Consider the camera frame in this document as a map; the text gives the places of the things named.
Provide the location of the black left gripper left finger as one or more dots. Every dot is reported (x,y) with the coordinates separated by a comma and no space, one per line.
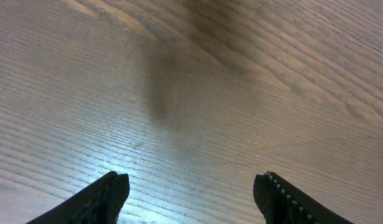
(98,203)

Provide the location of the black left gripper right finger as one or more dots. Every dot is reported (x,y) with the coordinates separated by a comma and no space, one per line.
(280,202)

